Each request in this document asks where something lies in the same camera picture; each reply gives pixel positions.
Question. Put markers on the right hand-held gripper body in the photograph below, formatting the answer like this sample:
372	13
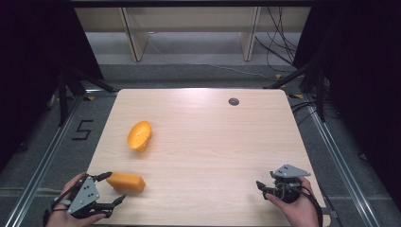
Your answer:
287	186

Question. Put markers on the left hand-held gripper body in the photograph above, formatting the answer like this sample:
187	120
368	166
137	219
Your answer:
84	195

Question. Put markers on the orange rectangular block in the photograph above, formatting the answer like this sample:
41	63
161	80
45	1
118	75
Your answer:
126	182

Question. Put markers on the person's right hand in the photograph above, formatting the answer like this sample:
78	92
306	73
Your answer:
298	211

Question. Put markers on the person's left hand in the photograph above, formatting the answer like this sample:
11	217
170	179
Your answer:
64	218

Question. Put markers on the orange plastic bowl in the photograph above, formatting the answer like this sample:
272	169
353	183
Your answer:
138	135

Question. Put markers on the grey round table grommet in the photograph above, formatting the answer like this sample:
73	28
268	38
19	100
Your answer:
233	101

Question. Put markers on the black metal stand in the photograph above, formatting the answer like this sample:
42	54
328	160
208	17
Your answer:
320	94
64	94

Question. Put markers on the dark curtain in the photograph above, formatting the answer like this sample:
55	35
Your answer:
31	47
362	63

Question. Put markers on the pale wooden desk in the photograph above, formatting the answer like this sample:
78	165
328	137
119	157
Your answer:
189	19

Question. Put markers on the silver metal floor rail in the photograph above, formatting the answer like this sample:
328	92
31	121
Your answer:
343	164
44	164

